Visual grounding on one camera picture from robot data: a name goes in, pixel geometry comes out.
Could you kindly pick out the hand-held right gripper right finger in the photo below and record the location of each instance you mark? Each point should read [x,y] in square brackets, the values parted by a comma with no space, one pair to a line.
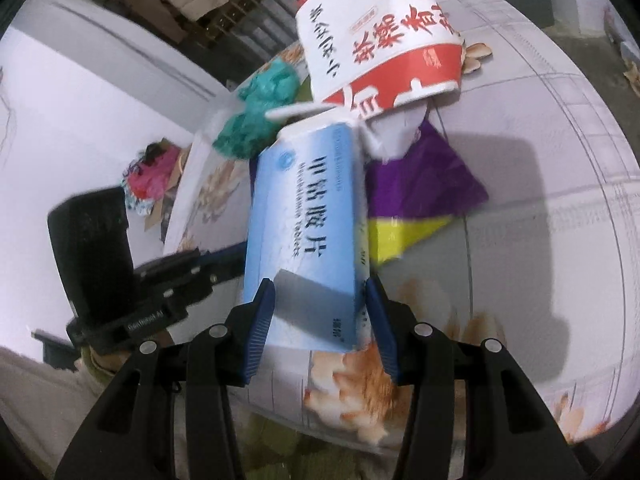
[380,325]

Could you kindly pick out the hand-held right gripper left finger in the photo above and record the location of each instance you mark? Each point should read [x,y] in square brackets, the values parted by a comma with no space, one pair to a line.
[260,330]

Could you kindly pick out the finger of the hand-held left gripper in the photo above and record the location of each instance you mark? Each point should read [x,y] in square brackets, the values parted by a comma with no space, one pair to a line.
[225,257]

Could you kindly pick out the blue medicine box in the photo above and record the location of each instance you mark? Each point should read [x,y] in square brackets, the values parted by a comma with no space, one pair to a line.
[305,210]

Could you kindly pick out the red and white snack bag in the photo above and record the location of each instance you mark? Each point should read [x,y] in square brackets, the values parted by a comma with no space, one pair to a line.
[380,35]

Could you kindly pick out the person's left forearm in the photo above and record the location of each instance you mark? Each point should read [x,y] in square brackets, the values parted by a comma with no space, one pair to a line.
[55,410]

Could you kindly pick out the pink bag in box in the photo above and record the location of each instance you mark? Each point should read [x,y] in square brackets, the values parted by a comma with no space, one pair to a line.
[150,180]

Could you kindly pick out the person's green clothing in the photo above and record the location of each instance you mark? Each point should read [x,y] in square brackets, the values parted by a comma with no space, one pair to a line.
[280,445]

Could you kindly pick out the purple and yellow wrapper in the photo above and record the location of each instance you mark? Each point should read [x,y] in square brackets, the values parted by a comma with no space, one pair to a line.
[425,180]

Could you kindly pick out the teal crumpled plastic bag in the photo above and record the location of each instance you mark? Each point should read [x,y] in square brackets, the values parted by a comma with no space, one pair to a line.
[255,105]

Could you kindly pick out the grey radiator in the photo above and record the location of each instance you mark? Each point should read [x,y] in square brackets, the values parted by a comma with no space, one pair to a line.
[260,25]

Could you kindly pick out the nut shells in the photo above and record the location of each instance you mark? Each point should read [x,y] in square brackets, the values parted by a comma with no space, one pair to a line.
[475,57]

